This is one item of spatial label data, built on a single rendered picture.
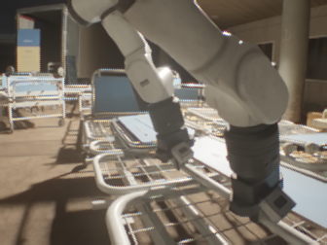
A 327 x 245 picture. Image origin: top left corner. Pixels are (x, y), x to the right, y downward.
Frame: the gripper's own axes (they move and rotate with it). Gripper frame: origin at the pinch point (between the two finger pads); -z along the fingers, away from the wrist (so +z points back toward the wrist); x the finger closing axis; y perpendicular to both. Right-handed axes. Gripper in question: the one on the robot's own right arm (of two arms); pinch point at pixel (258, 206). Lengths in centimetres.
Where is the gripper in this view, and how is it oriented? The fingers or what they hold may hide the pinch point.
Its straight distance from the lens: 47.6
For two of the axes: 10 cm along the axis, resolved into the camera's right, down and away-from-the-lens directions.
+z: -2.7, -8.9, -3.6
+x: 8.3, -4.1, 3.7
